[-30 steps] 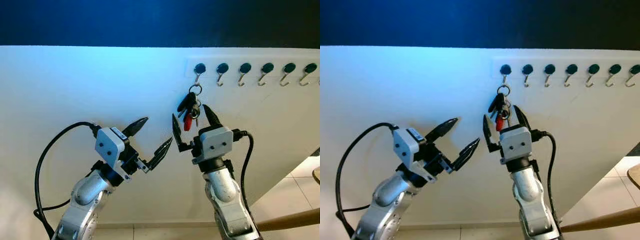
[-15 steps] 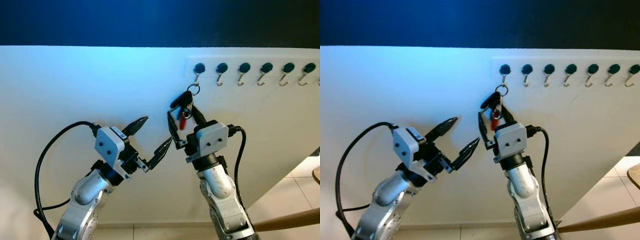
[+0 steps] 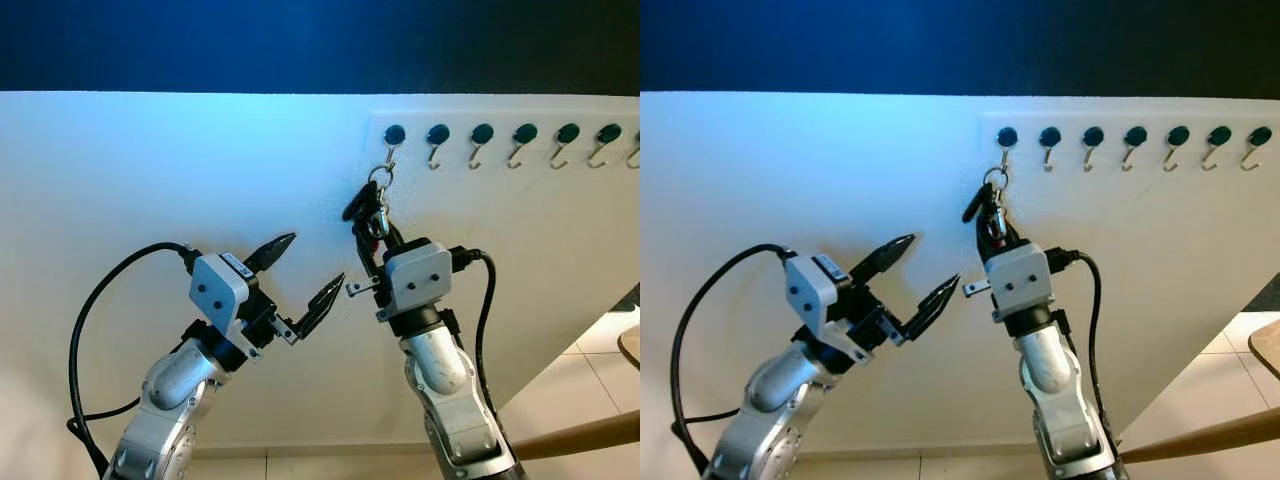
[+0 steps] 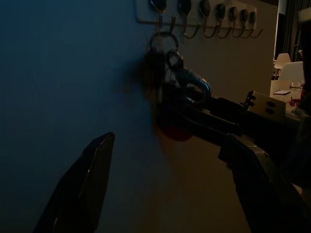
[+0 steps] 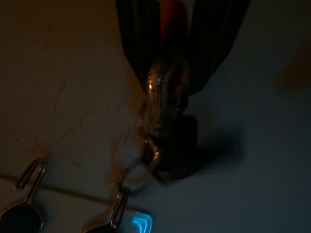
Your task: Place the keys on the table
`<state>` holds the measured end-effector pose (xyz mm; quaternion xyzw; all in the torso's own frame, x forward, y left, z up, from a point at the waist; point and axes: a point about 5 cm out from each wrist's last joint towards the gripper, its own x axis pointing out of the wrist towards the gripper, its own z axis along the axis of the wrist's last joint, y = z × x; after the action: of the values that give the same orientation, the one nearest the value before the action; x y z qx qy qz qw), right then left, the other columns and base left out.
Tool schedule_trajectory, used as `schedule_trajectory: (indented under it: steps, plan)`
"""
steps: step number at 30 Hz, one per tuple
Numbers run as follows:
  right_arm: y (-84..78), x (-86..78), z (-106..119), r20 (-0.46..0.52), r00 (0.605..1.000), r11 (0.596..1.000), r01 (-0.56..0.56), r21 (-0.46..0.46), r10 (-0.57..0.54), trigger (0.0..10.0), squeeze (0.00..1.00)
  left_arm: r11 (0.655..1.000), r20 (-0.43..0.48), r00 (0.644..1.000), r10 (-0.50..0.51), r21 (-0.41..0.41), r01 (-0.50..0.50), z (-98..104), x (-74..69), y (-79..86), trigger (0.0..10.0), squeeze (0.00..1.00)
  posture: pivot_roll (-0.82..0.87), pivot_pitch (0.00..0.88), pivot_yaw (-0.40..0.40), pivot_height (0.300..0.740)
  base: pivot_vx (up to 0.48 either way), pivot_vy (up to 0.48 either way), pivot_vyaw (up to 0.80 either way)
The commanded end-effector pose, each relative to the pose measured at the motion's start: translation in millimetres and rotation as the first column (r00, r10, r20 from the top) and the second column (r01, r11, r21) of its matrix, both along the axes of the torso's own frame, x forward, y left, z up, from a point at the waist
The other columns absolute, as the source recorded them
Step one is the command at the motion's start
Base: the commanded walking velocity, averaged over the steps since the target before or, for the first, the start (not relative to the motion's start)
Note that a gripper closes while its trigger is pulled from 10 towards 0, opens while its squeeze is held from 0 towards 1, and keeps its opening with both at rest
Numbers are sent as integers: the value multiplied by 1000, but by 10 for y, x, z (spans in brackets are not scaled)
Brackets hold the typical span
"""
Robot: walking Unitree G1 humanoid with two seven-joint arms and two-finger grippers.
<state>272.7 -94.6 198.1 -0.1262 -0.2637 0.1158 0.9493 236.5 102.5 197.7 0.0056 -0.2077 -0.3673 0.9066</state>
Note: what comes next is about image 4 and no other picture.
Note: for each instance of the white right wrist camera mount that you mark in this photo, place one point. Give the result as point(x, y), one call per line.
point(260, 102)

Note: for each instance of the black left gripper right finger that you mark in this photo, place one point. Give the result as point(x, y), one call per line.
point(262, 194)

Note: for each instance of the white key hook rack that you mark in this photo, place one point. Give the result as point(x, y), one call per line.
point(170, 11)

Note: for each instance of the wooden table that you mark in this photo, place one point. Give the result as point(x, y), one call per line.
point(279, 86)

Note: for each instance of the thin-framed glasses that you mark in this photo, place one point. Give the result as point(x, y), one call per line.
point(296, 84)

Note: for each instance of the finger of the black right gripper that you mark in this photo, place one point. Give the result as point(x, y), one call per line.
point(206, 126)
point(228, 105)

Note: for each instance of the red ornament cluster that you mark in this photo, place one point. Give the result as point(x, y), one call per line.
point(294, 102)

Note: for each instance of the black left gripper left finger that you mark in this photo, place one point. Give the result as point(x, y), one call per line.
point(80, 194)

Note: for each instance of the black phone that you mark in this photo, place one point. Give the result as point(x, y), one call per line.
point(281, 92)

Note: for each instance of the white plastic shell chair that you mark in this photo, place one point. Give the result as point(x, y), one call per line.
point(291, 70)
point(281, 59)

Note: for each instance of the key bunch with red tag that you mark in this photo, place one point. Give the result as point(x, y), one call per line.
point(198, 84)

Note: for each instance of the dark curtain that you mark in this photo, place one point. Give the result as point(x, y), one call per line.
point(290, 24)

